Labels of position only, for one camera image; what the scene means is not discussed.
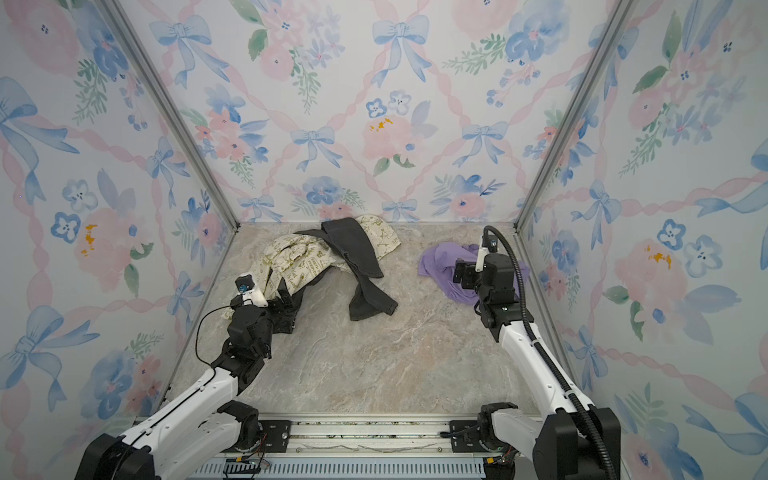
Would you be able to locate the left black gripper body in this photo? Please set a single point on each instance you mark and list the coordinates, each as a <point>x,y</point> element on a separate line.
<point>267,317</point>

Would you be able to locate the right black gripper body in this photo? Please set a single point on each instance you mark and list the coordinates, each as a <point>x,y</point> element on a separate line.
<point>482,294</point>

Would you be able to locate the purple cloth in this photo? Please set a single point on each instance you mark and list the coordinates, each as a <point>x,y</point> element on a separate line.
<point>438,262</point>

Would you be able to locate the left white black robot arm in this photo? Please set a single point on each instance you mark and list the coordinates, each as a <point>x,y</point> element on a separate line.
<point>192,408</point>

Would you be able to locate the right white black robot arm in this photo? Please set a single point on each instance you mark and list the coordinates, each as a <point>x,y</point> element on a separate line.
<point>540,372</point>

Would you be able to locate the cream patterned cloth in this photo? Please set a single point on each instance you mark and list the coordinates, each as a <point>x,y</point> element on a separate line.
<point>300,255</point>

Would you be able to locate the dark grey cloth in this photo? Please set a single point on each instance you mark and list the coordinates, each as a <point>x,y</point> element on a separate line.
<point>360,264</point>

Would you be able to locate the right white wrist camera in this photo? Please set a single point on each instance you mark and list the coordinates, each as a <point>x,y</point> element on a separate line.
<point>488,245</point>

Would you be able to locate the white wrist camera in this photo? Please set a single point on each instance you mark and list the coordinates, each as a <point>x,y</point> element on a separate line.
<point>488,245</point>
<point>249,291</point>

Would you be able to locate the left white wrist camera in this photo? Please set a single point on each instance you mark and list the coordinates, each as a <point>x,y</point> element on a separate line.
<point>249,291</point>

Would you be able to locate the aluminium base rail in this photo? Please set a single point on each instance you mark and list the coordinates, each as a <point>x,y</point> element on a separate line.
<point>378,435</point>

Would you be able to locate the right aluminium corner post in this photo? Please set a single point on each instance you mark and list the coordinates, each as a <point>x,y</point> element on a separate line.
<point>607,42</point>

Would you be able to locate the aluminium corner post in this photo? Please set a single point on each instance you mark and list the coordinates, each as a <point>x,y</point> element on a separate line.
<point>607,42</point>
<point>117,19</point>

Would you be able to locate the left aluminium corner post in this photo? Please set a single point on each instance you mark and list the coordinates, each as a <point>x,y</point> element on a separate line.
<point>117,19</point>

